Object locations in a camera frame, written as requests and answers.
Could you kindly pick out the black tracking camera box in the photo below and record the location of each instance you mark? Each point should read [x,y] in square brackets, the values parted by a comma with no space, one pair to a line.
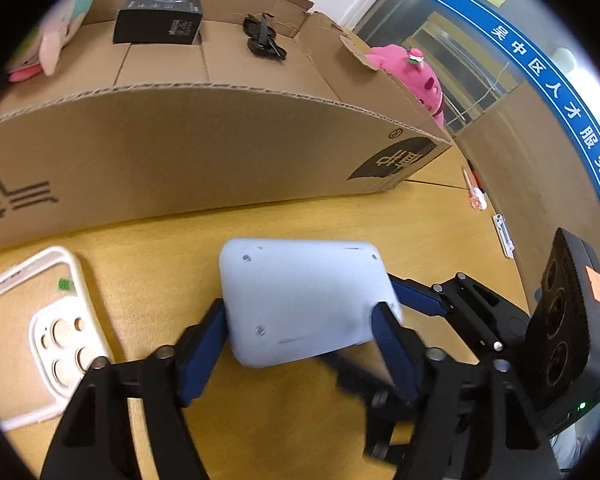
[562,343]

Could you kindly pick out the red pencil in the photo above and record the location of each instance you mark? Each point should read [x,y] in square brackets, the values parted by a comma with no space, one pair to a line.
[476,176]

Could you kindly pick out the clear white phone case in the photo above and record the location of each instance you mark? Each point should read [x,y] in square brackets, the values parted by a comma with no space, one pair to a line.
[49,336]

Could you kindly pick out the teal and pink plush toy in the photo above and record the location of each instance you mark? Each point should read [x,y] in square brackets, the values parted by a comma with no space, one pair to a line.
[40,50]

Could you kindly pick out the white earbuds case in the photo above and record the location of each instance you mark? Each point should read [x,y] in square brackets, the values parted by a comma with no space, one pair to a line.
[478,199]

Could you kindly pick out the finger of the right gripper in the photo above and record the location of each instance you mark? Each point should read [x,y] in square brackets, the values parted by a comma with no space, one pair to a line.
[426,300]
[384,409]

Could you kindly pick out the black charger box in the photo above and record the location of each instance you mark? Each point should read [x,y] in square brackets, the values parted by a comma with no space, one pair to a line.
[158,22]

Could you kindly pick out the white power bank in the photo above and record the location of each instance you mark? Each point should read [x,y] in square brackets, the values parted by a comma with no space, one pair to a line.
[290,300]

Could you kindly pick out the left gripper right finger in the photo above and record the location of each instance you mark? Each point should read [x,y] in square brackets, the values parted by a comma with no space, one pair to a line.
[472,421]

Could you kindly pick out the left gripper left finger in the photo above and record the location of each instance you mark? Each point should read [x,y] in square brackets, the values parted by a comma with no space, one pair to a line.
[93,439]

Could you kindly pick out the pink bear plush toy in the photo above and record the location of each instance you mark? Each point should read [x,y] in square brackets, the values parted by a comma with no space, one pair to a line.
[410,67]

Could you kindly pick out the long cardboard box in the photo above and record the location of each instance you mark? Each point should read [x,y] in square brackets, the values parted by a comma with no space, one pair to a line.
[122,132]

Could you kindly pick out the white label strip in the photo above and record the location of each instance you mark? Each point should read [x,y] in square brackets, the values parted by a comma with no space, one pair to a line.
[506,241]

